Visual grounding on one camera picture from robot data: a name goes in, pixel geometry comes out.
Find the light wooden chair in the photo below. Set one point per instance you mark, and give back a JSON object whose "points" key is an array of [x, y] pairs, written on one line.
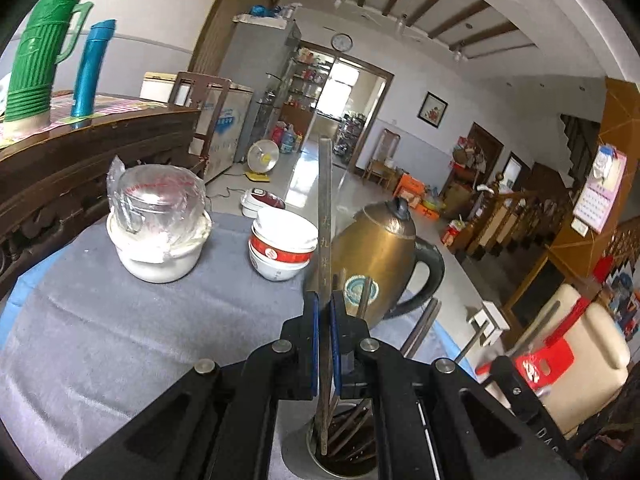
{"points": [[384, 160]]}

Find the red plastic stool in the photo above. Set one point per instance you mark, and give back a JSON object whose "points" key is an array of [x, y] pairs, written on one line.
{"points": [[550, 365]]}

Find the orange plastic crate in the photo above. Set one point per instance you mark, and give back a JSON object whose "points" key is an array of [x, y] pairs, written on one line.
{"points": [[410, 187]]}

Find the dark wooden table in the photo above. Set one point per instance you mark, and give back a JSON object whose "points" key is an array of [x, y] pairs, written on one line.
{"points": [[60, 180]]}

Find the grey refrigerator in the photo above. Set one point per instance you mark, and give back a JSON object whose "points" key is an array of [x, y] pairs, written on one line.
{"points": [[260, 60]]}

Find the grey table cloth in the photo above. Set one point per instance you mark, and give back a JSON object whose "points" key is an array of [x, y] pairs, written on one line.
{"points": [[150, 330]]}

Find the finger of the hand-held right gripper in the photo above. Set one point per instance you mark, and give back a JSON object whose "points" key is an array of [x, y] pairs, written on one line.
{"points": [[517, 385]]}

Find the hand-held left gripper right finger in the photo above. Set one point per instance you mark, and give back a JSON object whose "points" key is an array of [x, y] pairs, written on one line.
{"points": [[335, 345]]}

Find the blue table cover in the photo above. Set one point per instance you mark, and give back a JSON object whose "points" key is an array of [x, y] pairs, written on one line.
{"points": [[25, 285]]}

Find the round wall clock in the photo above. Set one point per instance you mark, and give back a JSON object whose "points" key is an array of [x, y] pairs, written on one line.
{"points": [[342, 41]]}

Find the cream padded chair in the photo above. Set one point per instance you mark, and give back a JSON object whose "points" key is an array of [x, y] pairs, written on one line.
{"points": [[600, 360]]}

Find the wall calendar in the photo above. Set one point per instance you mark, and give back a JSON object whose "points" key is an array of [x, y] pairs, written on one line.
{"points": [[600, 190]]}

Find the steel container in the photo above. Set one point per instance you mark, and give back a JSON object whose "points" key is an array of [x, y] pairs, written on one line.
{"points": [[155, 205]]}

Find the white red rice cooker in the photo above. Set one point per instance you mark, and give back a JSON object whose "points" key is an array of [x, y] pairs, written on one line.
{"points": [[262, 202]]}

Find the clear plastic bag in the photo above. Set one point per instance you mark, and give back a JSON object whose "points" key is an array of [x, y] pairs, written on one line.
{"points": [[190, 195]]}

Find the metal utensil cup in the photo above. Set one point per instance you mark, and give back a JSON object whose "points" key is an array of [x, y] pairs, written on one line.
{"points": [[315, 460]]}

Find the white chest freezer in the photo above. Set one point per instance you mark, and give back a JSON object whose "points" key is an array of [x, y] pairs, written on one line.
{"points": [[225, 125]]}

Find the brass electric kettle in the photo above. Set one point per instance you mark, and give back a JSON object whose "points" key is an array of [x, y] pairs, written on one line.
{"points": [[385, 250]]}

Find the wooden stair railing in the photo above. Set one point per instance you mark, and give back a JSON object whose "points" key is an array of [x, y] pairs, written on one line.
{"points": [[525, 220]]}

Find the small floor fan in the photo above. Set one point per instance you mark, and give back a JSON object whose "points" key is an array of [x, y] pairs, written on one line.
{"points": [[263, 157]]}

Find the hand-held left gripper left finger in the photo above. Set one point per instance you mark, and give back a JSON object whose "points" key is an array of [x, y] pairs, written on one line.
{"points": [[313, 345]]}

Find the small white stool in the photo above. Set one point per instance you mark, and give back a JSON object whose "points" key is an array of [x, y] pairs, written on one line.
{"points": [[490, 322]]}

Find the framed wall picture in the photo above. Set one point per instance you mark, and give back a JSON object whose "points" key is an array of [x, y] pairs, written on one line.
{"points": [[432, 109]]}

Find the checkered table mat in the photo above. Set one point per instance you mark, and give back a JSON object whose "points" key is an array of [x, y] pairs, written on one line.
{"points": [[115, 107]]}

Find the blue thermos bottle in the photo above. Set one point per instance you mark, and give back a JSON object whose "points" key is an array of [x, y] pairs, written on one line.
{"points": [[92, 70]]}

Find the dark wooden chair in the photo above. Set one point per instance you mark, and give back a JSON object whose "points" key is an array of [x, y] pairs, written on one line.
{"points": [[200, 85]]}

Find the long brown chopstick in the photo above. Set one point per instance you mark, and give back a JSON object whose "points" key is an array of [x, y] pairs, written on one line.
{"points": [[364, 300], [325, 210], [425, 325], [537, 327], [472, 344]]}

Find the green thermos jug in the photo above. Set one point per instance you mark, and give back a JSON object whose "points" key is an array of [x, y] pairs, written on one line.
{"points": [[37, 50]]}

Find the glass display shelf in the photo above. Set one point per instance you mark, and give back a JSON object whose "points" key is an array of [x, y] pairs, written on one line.
{"points": [[310, 80]]}

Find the blue water jug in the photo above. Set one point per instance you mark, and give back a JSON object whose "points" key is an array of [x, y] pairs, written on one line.
{"points": [[287, 140]]}

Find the white bowl with red mark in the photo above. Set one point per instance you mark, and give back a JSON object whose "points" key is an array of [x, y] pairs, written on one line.
{"points": [[275, 271]]}

